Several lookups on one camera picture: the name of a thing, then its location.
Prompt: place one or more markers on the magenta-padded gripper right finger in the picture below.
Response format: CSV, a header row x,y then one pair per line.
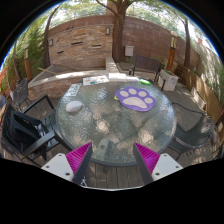
x,y
163,164

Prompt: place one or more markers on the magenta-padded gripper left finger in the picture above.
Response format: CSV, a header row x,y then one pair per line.
x,y
61,164

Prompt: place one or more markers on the white computer mouse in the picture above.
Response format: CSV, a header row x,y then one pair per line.
x,y
74,106

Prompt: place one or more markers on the purple paw-shaped mouse pad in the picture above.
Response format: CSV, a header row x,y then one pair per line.
x,y
136,99

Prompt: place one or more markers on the black slatted garden chair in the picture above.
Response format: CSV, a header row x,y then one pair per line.
x,y
23,130

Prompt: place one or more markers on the long white planter box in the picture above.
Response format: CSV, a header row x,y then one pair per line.
x,y
199,98

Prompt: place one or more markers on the white licence plate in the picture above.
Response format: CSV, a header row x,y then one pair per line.
x,y
73,90

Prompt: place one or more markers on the yellow paper piece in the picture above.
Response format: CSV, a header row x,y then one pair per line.
x,y
115,97

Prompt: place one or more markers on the white square planter box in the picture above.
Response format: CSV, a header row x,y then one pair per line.
x,y
169,80

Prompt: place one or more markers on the white wrapped packet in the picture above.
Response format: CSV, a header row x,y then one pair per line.
x,y
132,79

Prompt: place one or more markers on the colourful printed sheet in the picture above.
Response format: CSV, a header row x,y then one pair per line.
x,y
95,80

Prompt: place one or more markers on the wooden stick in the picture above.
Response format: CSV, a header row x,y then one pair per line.
x,y
46,71

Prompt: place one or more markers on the white flat box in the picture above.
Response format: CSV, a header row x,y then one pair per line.
x,y
122,77
113,77

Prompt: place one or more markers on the dark slat-backed armchair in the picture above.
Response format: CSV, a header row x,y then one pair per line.
x,y
146,64

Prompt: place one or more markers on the tree trunk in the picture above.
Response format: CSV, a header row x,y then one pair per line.
x,y
117,33

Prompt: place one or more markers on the wooden lamp post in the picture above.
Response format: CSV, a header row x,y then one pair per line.
x,y
171,50
27,63

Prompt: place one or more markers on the grey wall utility box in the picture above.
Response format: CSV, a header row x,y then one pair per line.
x,y
129,50

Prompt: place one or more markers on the wall lamp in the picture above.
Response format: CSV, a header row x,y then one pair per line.
x,y
51,42
107,31

